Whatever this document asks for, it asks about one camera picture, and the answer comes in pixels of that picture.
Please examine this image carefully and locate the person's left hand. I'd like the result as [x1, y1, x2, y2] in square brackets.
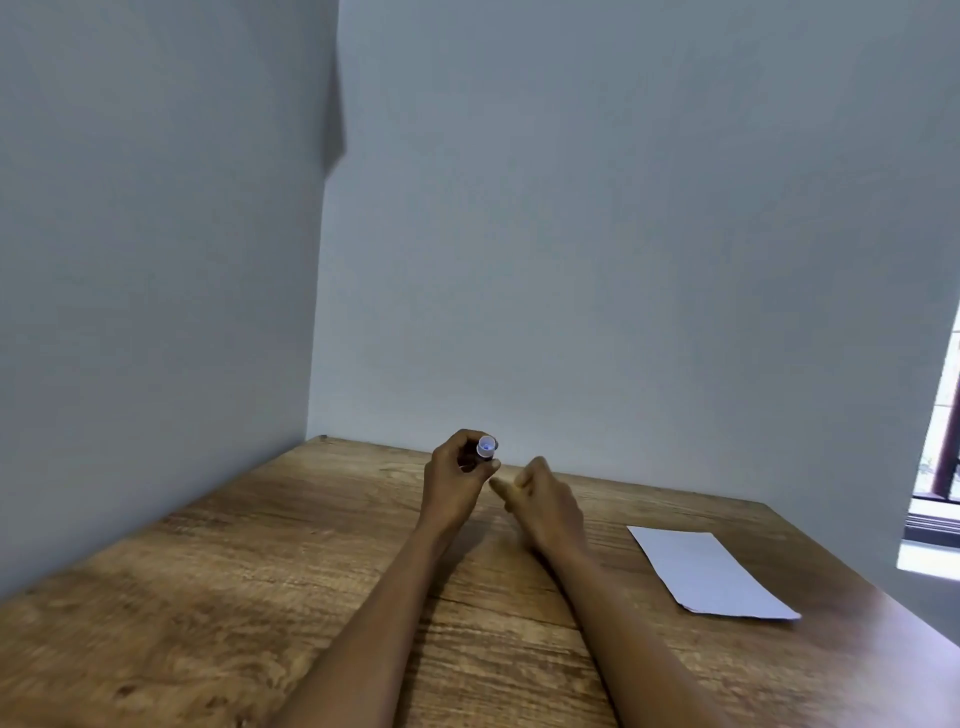
[414, 429, 502, 537]

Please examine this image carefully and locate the person's right hand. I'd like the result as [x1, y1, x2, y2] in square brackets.
[489, 456, 588, 558]

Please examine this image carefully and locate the person's left forearm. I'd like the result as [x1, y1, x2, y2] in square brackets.
[271, 519, 460, 728]

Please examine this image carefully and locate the person's right forearm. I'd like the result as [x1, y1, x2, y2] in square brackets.
[534, 541, 730, 728]

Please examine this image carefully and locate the white paper sheet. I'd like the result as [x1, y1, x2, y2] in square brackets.
[627, 525, 802, 622]

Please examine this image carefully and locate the window frame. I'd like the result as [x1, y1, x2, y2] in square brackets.
[897, 301, 960, 583]

